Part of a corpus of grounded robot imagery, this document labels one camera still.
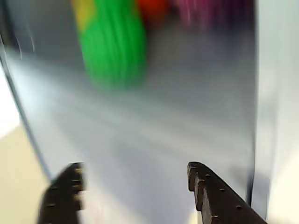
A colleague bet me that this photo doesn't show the purple toy grapes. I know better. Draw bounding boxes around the purple toy grapes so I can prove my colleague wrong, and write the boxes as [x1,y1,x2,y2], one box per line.
[176,0,236,30]

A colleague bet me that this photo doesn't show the blue toy kitchen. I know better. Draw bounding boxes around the blue toy kitchen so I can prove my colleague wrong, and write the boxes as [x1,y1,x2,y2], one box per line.
[0,0,299,224]

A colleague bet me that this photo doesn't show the yellow red toy mango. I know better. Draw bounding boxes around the yellow red toy mango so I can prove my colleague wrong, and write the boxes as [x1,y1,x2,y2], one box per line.
[71,0,97,31]
[137,0,170,27]

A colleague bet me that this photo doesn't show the green toy pineapple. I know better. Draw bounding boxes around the green toy pineapple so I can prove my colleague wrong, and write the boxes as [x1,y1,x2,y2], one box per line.
[80,0,147,91]

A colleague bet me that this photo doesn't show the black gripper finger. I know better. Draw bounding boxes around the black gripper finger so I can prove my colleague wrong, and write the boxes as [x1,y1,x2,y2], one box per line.
[38,162,88,224]
[187,161,268,224]

